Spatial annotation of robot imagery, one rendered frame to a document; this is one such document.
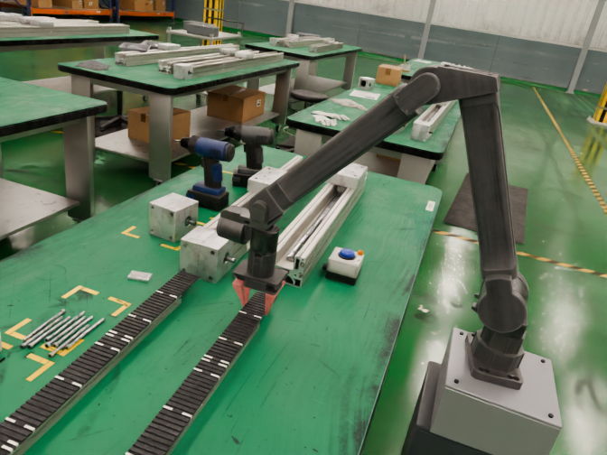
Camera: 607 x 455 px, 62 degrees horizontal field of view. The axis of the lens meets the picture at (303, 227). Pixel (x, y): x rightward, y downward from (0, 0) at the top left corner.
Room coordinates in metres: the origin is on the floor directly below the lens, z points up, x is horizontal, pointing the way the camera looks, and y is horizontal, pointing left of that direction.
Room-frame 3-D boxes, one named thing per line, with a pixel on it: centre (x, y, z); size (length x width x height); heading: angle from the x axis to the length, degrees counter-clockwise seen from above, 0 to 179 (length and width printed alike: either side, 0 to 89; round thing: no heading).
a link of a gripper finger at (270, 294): (0.92, 0.06, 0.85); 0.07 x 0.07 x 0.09; 76
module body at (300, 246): (1.49, -0.07, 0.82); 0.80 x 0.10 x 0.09; 166
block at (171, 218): (1.27, 0.35, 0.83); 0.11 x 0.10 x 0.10; 68
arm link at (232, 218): (0.94, 0.11, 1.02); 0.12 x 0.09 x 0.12; 70
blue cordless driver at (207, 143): (1.52, 0.35, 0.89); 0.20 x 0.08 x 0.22; 77
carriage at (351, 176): (1.73, -0.13, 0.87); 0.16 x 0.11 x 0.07; 166
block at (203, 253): (1.10, 0.22, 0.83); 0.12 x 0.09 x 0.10; 76
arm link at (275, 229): (0.93, 0.08, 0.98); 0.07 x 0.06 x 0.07; 70
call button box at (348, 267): (1.18, -0.12, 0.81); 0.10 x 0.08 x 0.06; 76
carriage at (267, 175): (1.53, 0.12, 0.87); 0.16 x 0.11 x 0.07; 166
